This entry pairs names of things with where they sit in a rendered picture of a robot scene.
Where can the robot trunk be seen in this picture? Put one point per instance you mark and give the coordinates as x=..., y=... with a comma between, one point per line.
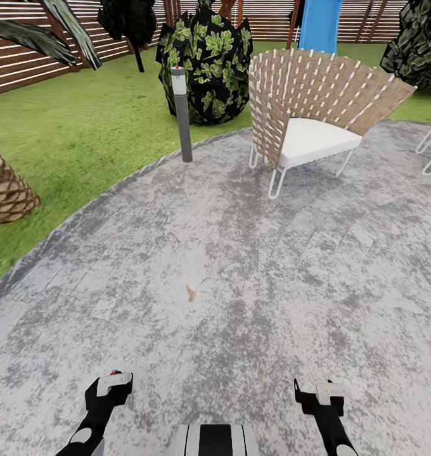
x=215, y=440

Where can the bush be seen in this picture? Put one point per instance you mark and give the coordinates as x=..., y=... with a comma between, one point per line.
x=215, y=56
x=17, y=198
x=408, y=56

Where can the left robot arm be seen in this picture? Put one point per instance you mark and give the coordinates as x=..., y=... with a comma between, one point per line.
x=101, y=397

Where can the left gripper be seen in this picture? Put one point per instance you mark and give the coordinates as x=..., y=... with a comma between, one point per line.
x=115, y=397

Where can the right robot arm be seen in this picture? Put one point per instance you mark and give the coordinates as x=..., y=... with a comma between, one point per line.
x=327, y=406

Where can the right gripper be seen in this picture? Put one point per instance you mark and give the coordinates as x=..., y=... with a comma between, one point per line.
x=311, y=406

